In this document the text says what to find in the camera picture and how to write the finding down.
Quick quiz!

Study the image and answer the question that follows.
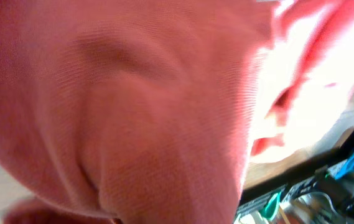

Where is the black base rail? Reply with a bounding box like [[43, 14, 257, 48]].
[[234, 149, 354, 223]]

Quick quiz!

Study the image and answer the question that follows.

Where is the red t-shirt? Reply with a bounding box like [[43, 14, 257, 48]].
[[0, 0, 354, 223]]

